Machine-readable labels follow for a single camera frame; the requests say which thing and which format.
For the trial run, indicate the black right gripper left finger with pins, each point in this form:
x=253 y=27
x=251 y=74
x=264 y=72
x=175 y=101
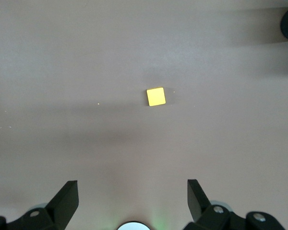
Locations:
x=60 y=206

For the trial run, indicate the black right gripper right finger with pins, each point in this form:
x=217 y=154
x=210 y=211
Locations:
x=201 y=210

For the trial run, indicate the yellow cube block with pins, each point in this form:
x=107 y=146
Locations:
x=156 y=96

